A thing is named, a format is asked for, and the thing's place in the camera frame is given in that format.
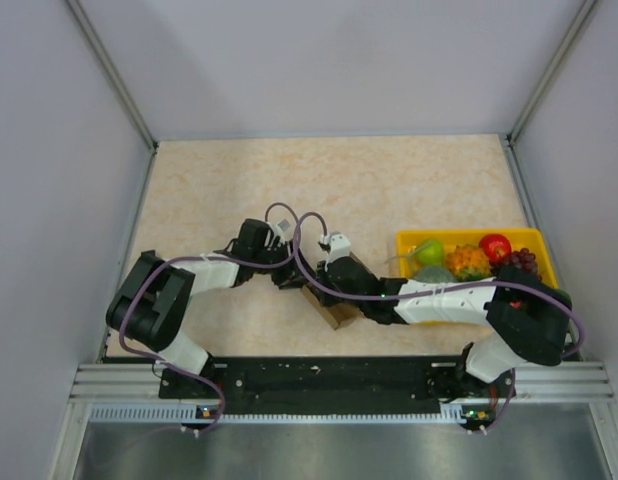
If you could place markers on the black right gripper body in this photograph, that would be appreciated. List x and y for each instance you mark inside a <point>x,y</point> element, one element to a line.
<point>331,299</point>

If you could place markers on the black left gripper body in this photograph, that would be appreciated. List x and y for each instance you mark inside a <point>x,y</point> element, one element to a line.
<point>282,274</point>

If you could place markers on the brown cardboard box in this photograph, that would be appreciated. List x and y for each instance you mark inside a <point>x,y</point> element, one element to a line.
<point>334,312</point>

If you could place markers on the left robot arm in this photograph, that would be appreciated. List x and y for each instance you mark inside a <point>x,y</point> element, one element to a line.
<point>150,305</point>

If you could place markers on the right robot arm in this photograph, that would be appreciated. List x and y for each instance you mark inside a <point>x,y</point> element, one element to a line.
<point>528,319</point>

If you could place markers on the green melon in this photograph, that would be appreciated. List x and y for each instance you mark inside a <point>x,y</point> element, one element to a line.
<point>433,274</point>

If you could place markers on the green pear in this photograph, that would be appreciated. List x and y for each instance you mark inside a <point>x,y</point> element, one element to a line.
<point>430,252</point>

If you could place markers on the orange pineapple with leaves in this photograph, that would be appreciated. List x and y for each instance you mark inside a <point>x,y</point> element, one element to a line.
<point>468,263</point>

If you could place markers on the red apple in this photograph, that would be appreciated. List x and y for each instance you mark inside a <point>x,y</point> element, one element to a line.
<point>495,246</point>

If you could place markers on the dark purple grapes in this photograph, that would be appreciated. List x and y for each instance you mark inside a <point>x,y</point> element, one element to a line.
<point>522,259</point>

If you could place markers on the yellow plastic tray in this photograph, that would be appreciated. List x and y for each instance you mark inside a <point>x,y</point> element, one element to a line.
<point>406,245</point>

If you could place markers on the green avocado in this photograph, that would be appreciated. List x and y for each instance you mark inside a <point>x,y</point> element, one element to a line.
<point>565,298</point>

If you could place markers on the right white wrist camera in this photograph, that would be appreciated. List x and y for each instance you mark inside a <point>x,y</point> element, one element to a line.
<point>335,245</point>

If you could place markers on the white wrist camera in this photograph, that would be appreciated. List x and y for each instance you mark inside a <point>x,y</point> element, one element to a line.
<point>335,245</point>
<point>282,230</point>

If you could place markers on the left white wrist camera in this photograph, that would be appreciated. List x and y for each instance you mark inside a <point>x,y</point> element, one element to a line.
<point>282,230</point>

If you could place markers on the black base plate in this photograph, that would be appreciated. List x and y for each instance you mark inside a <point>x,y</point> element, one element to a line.
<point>331,385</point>

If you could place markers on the white slotted cable duct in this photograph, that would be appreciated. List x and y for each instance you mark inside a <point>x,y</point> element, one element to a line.
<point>198,415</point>

